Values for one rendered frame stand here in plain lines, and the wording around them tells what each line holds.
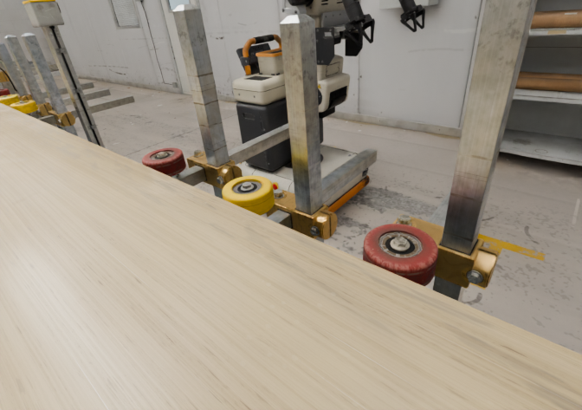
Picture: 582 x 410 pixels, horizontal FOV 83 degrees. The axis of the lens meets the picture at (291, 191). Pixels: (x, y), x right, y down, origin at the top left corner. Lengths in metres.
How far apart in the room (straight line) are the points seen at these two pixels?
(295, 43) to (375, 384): 0.40
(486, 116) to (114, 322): 0.42
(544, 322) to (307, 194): 1.29
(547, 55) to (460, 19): 0.66
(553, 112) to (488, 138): 2.73
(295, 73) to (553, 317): 1.47
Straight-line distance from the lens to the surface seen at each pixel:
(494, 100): 0.39
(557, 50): 3.04
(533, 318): 1.68
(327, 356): 0.30
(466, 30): 3.13
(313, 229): 0.57
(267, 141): 0.88
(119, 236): 0.50
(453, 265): 0.48
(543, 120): 3.15
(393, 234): 0.41
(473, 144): 0.41
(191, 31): 0.67
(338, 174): 0.73
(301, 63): 0.48
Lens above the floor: 1.15
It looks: 30 degrees down
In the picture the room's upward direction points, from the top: 5 degrees counter-clockwise
